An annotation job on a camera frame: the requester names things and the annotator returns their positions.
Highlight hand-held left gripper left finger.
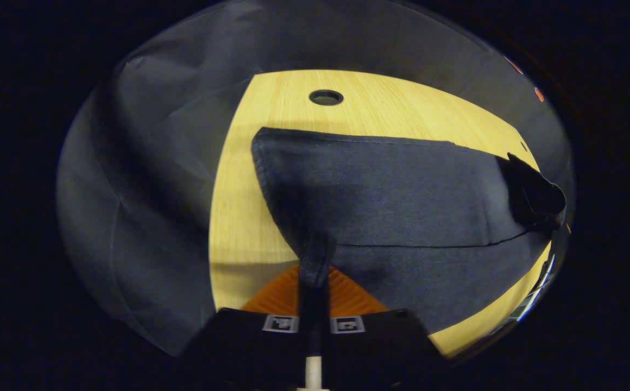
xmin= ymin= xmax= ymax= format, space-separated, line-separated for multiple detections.
xmin=182 ymin=265 xmax=308 ymax=391

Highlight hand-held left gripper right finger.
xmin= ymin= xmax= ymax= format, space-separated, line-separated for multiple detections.
xmin=323 ymin=266 xmax=449 ymax=390

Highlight dark grey jeans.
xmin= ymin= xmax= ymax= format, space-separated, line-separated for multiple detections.
xmin=251 ymin=127 xmax=568 ymax=336

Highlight black backdrop cloth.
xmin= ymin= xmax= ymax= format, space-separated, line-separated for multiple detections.
xmin=56 ymin=0 xmax=575 ymax=359

